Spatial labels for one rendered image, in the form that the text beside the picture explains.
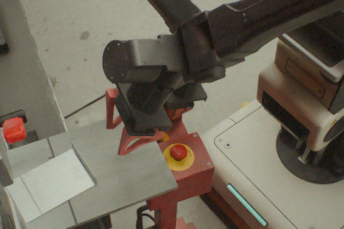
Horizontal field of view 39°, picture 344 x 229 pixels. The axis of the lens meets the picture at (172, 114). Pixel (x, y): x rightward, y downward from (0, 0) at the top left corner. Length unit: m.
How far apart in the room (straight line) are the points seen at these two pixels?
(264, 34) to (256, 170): 1.17
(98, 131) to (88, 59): 1.50
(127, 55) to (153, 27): 1.90
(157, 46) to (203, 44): 0.06
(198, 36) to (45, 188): 0.39
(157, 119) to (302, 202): 1.03
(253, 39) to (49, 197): 0.44
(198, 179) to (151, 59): 0.56
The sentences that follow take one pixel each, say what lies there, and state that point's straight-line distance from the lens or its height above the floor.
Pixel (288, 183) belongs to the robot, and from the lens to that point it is 1.72.
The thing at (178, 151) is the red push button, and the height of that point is 0.81.
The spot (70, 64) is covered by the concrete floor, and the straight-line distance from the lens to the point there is 2.38.
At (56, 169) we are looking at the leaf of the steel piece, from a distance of 0.87.
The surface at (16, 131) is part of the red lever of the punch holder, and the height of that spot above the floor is 1.31.
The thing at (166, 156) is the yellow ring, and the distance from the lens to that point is 1.13.
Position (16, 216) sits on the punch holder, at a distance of 0.56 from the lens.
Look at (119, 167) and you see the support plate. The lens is 0.86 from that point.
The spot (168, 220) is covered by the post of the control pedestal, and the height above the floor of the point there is 0.40.
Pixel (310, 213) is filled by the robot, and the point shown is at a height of 0.28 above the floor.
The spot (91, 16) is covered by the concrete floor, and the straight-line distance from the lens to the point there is 2.60.
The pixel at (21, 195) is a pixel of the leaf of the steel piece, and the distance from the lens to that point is 0.86.
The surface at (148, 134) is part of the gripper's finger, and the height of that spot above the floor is 1.13.
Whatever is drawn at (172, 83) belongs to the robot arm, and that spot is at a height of 1.21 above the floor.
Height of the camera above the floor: 1.74
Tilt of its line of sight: 54 degrees down
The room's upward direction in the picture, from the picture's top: 2 degrees clockwise
